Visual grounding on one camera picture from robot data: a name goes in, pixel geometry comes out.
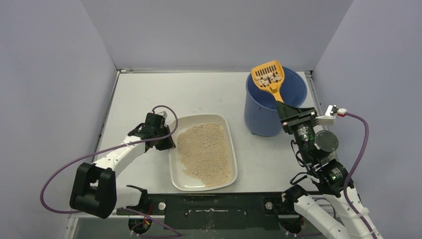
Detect blue plastic bucket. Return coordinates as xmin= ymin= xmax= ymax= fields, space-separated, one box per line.
xmin=244 ymin=67 xmax=308 ymax=137

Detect white litter box tray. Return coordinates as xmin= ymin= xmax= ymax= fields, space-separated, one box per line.
xmin=169 ymin=115 xmax=238 ymax=192

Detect yellow litter scoop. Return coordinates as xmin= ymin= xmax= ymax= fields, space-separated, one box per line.
xmin=251 ymin=60 xmax=285 ymax=103

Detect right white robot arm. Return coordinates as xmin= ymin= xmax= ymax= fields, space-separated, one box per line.
xmin=276 ymin=101 xmax=382 ymax=239

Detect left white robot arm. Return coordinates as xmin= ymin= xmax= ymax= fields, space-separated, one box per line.
xmin=70 ymin=112 xmax=175 ymax=219

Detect beige cat litter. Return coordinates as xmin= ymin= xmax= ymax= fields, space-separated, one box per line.
xmin=177 ymin=123 xmax=231 ymax=187

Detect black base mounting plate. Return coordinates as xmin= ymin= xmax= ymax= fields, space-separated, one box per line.
xmin=133 ymin=192 xmax=305 ymax=232

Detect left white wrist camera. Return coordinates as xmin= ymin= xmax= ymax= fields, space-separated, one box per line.
xmin=157 ymin=111 xmax=168 ymax=120

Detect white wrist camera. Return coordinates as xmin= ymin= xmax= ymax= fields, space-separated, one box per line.
xmin=316 ymin=105 xmax=348 ymax=125
xmin=157 ymin=111 xmax=168 ymax=120

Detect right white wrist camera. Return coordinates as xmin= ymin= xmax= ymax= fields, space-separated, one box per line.
xmin=316 ymin=105 xmax=348 ymax=125

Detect aluminium table frame rail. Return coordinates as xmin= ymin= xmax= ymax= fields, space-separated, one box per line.
xmin=305 ymin=71 xmax=367 ymax=219

